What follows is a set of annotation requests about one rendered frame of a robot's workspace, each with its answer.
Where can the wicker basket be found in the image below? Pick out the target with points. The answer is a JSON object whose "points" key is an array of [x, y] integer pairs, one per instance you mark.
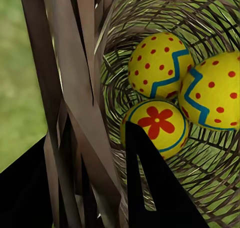
{"points": [[86, 169]]}

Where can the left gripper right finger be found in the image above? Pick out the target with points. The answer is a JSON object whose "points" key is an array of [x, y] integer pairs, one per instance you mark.
{"points": [[174, 208]]}

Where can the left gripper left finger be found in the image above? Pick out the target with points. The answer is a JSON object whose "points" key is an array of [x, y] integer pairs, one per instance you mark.
{"points": [[24, 191]]}

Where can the easter egg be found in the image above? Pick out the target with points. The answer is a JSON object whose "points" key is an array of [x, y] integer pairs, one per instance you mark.
{"points": [[158, 66], [209, 95], [164, 123]]}

